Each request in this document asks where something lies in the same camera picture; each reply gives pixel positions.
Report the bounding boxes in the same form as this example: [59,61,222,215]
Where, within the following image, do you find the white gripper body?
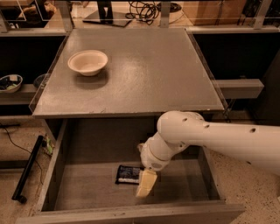
[140,137,173,172]

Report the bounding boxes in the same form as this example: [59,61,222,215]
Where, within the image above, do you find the dark blueberry rxbar packet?
[115,165,143,185]

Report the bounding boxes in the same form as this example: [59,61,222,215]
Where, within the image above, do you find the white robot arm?
[136,111,280,198]

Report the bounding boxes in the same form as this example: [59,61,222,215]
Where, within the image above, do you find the grey open top drawer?
[16,117,244,224]

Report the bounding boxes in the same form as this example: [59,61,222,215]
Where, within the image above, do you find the grey counter cabinet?
[28,27,228,144]

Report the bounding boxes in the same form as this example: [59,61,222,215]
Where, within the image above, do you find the white paper bowl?
[67,50,109,76]

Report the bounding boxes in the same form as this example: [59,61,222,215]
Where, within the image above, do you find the grey side shelf right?
[212,79,264,99]

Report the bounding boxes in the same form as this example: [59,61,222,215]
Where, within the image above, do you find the grey side shelf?
[212,79,264,99]
[0,84,37,105]

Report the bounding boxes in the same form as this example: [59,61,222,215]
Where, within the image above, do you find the dark bowl on shelf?
[33,73,47,88]

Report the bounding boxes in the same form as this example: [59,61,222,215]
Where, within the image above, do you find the grey side shelf left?
[0,84,37,105]

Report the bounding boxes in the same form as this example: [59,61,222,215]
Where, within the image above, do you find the black bar on floor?
[11,136,44,204]

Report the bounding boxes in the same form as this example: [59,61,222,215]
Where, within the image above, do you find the black monitor stand base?
[82,1,132,27]

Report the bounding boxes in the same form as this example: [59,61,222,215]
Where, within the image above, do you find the bowl with items on shelf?
[0,74,23,93]

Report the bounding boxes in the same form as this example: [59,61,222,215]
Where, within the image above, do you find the black cable on floor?
[0,123,45,185]

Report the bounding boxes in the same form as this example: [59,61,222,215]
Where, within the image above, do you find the black coiled cables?
[125,1,162,26]

